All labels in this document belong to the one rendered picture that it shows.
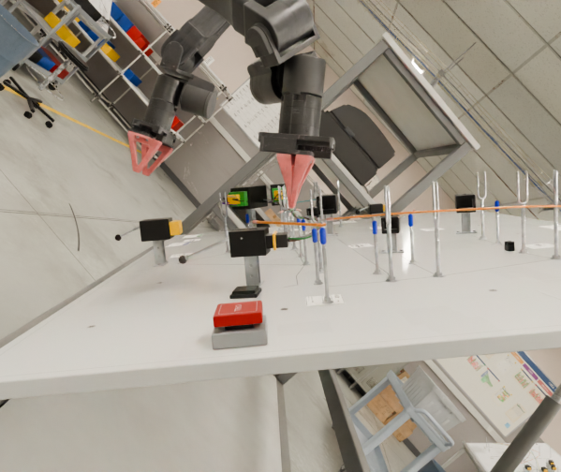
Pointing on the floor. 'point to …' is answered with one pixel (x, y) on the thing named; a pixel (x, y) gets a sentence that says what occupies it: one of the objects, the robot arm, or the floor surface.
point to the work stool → (46, 81)
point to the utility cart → (396, 429)
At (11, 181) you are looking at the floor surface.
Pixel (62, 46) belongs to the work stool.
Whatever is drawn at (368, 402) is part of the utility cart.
